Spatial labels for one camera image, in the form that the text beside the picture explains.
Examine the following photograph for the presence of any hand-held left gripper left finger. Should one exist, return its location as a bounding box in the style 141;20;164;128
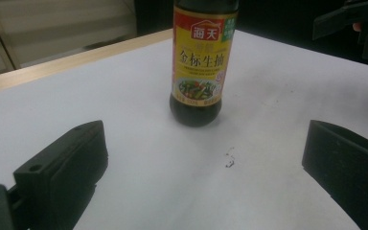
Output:
12;120;109;230

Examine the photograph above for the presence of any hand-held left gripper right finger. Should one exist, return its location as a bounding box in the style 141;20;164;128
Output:
301;119;368;230

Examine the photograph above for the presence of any dark soy sauce bottle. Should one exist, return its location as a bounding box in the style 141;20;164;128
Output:
169;0;240;128

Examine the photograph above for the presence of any wooden table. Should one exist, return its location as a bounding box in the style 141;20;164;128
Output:
0;28;174;96

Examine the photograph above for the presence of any white table board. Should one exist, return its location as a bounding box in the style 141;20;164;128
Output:
0;30;368;230

